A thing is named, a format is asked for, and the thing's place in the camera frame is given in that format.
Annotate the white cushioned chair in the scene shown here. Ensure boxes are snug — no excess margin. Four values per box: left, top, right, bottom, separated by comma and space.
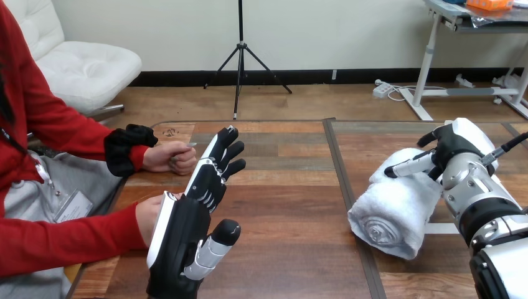
3, 0, 143, 124

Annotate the foil sheet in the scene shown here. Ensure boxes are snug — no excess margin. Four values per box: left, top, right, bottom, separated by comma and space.
469, 4, 528, 29

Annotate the black tripod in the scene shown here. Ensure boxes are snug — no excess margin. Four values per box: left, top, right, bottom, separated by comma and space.
203, 0, 293, 121

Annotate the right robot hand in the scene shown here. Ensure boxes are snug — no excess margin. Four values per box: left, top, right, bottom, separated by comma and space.
384, 118, 497, 181

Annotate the tangle of cables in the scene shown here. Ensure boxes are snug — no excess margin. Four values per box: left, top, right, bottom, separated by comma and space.
385, 84, 436, 103

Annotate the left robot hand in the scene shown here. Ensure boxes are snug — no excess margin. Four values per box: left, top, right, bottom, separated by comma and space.
146, 125, 247, 299

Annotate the person's body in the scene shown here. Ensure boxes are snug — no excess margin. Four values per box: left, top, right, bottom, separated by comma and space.
0, 0, 127, 299

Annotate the black cable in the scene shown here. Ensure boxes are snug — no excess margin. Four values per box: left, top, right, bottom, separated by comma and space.
480, 131, 528, 167

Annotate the white power strip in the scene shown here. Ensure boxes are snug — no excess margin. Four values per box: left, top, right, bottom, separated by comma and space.
372, 80, 393, 99

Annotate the white desk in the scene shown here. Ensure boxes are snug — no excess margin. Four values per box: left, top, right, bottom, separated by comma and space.
398, 0, 528, 121

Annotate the white towel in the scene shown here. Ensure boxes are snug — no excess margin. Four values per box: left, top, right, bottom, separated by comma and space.
347, 147, 445, 261

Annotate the person's hand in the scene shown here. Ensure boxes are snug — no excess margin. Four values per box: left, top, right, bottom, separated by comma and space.
141, 141, 199, 177
135, 192, 183, 249

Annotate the orange thing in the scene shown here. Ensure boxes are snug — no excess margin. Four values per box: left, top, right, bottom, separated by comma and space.
466, 0, 515, 12

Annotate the person's forearm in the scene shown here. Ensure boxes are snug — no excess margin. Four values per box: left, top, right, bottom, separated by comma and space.
0, 201, 150, 278
24, 123, 159, 179

